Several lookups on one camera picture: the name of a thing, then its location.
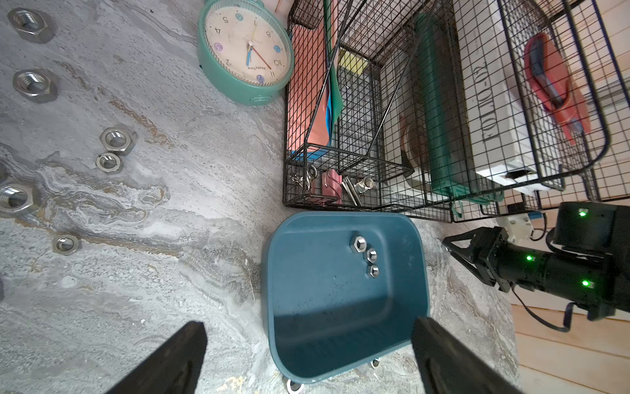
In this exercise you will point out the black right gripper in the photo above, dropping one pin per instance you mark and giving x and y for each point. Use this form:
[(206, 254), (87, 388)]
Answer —
[(587, 263)]

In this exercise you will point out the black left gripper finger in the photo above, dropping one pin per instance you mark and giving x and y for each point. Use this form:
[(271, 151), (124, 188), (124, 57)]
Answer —
[(174, 367)]

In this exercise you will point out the teal plastic storage box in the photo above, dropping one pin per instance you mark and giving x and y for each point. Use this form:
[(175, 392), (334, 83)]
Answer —
[(322, 312)]

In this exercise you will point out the white box in organizer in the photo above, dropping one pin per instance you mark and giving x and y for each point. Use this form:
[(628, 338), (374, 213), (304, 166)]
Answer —
[(514, 142)]

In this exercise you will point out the small steel hex nut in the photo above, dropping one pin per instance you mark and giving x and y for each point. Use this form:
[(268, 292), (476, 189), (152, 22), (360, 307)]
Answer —
[(65, 244)]

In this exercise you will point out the pink binder clip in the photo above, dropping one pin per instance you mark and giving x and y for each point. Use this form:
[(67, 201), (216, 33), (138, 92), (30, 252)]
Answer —
[(332, 185)]

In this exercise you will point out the large steel hex nut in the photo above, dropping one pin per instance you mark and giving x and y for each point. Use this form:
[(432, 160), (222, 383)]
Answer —
[(18, 199)]

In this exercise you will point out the large steel nut right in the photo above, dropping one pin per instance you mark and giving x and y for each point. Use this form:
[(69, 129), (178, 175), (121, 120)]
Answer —
[(117, 140)]

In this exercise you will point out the colourful paper folders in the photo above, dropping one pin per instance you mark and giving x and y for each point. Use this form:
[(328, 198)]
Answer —
[(314, 100)]

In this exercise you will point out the green round clock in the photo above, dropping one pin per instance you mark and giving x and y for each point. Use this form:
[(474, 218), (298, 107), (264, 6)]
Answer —
[(244, 51)]

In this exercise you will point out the steel hex nut far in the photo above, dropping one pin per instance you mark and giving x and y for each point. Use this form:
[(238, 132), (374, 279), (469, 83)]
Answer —
[(32, 25)]

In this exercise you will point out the black wire desk organizer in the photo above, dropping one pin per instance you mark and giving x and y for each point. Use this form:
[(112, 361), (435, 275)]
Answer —
[(380, 143)]

